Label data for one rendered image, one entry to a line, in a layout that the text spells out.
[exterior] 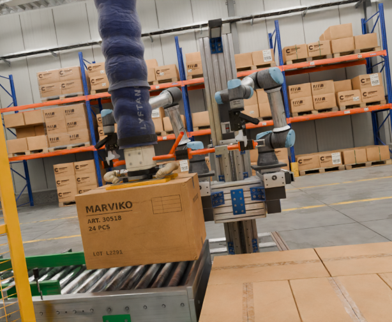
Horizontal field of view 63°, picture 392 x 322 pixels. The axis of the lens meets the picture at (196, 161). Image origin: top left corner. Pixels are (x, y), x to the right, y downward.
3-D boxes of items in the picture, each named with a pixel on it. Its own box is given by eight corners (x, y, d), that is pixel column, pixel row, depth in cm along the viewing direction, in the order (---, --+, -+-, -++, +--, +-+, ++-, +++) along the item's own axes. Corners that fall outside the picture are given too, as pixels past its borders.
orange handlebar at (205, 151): (95, 170, 184) (94, 163, 184) (116, 165, 214) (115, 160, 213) (258, 147, 168) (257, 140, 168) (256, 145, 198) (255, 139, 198)
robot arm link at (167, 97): (190, 97, 223) (130, 123, 200) (182, 99, 233) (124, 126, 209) (184, 81, 221) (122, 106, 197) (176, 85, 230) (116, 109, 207)
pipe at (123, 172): (106, 183, 173) (104, 172, 173) (123, 177, 198) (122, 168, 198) (166, 175, 168) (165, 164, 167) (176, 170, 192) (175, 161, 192)
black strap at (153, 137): (111, 147, 173) (110, 140, 172) (127, 145, 196) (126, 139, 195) (150, 141, 169) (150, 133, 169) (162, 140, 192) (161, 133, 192)
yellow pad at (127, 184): (105, 190, 172) (103, 181, 171) (113, 187, 181) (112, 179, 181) (166, 183, 166) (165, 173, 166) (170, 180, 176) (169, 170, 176)
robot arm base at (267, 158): (255, 165, 236) (254, 151, 235) (276, 161, 235) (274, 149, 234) (258, 166, 221) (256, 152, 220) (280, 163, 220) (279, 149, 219)
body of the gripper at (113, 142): (117, 150, 208) (114, 131, 207) (104, 151, 209) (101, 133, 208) (121, 149, 215) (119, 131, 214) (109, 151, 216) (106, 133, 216)
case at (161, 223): (86, 270, 169) (74, 195, 167) (115, 245, 209) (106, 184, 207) (198, 260, 160) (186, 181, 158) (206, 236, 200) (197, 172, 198)
